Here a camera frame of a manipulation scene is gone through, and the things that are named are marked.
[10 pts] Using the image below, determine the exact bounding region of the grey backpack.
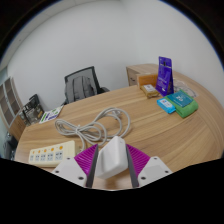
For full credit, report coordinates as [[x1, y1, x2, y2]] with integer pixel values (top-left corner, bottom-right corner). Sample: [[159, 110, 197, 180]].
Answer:
[[65, 75, 99, 104]]

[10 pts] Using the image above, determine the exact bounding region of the black mesh office chair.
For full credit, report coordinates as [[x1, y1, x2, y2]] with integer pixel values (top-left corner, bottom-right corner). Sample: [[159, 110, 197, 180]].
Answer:
[[61, 65, 111, 106]]

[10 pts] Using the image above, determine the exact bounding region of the low wooden side cabinet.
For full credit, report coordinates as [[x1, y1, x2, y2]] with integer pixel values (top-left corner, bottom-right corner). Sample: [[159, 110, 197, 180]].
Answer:
[[125, 63, 161, 88]]

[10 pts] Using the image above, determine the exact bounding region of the wooden glass-door cabinet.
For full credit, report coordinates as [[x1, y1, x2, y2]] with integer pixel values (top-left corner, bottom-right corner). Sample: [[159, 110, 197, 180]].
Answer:
[[0, 76, 28, 141]]

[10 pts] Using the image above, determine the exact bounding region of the purple standing pouch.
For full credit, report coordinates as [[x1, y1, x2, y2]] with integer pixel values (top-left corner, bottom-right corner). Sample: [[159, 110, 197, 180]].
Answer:
[[155, 55, 175, 98]]

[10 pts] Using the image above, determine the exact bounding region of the stack of dark cardboard boxes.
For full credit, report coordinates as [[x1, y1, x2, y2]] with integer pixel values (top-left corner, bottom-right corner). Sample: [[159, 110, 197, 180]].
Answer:
[[21, 93, 45, 126]]

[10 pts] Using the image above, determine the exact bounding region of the black armchair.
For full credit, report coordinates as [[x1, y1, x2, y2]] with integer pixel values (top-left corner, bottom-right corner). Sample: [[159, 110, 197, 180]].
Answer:
[[2, 134, 20, 160]]

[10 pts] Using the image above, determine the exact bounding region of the small tan box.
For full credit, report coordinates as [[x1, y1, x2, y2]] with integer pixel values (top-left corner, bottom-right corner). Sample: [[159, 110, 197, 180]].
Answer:
[[139, 83, 161, 99]]

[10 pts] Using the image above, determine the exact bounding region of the clear plastic bag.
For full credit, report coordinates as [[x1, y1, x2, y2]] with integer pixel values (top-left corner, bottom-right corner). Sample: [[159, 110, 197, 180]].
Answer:
[[173, 79, 199, 99]]

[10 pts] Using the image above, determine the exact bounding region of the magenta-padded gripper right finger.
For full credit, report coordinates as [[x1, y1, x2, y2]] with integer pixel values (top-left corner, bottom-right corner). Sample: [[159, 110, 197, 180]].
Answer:
[[125, 143, 174, 188]]

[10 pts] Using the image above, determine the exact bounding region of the cream power strip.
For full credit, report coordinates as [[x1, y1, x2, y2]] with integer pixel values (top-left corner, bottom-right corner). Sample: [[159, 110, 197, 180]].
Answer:
[[27, 140, 77, 169]]

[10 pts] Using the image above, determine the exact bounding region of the white charger block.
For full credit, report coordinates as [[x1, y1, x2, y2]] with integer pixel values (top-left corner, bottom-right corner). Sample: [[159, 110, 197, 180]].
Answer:
[[95, 135, 130, 181]]

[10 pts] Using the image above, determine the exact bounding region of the grey coiled cable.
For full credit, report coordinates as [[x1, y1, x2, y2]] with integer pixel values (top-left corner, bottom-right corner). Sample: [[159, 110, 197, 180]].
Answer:
[[54, 106, 133, 152]]

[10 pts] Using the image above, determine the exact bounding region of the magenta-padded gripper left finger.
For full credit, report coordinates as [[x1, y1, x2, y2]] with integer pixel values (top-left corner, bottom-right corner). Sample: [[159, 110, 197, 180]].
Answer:
[[50, 143, 100, 188]]

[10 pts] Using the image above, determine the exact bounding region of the green flat box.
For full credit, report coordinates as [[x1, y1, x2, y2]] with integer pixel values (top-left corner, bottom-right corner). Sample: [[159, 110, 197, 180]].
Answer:
[[166, 89, 200, 119]]

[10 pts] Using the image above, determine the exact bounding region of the orange box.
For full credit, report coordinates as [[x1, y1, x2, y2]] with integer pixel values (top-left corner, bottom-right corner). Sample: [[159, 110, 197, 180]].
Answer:
[[136, 73, 159, 90]]

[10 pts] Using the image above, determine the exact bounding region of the small blue box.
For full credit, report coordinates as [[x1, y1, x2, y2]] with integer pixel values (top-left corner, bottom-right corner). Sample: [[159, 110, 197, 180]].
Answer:
[[156, 97, 177, 115]]

